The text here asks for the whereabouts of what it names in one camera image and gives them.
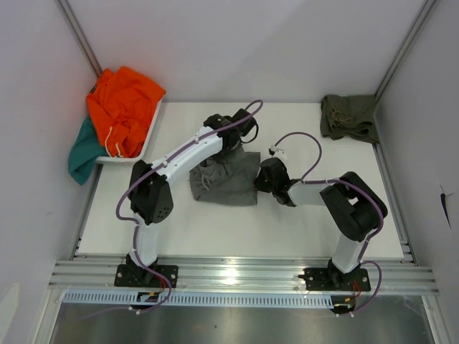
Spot grey shorts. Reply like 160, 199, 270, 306
189, 149, 261, 206

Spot olive green shorts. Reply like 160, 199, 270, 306
320, 95, 379, 144

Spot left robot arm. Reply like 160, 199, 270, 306
126, 107, 258, 287

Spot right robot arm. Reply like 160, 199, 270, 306
254, 158, 388, 290

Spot orange shorts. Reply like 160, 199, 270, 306
86, 66, 166, 158

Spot teal shorts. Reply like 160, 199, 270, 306
67, 117, 108, 186

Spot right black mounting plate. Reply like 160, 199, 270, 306
298, 267, 371, 292

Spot black mounting plate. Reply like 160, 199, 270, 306
298, 267, 371, 292
114, 264, 179, 289

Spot white plastic basket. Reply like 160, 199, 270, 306
95, 99, 163, 165

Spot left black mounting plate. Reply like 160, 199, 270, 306
114, 264, 179, 289

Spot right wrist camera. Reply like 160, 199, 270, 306
268, 144, 288, 162

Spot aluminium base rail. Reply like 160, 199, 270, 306
48, 256, 440, 295

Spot left aluminium corner post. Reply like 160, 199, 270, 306
55, 0, 103, 77

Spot aluminium corner post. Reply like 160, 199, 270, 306
374, 0, 440, 104
55, 0, 103, 77

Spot slotted cable duct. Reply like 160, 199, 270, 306
62, 290, 333, 309

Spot right aluminium corner post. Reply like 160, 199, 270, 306
374, 0, 440, 104

